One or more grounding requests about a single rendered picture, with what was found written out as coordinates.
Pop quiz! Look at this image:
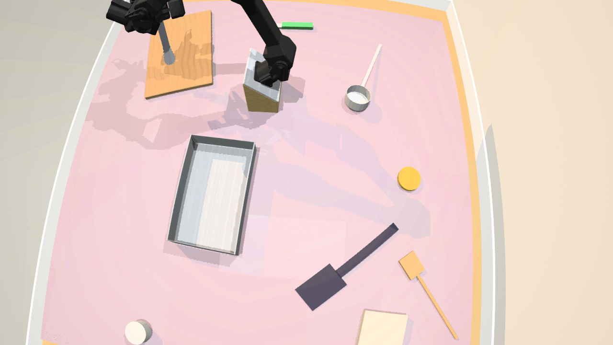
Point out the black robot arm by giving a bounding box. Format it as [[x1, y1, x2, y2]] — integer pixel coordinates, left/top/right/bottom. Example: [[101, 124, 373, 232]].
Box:
[[106, 0, 297, 87]]

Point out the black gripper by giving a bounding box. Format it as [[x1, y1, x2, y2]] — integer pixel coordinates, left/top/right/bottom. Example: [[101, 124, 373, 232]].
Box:
[[124, 0, 185, 33]]

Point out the yellow round disc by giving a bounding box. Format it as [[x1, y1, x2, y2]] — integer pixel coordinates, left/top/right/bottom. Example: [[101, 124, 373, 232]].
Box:
[[397, 167, 420, 191]]

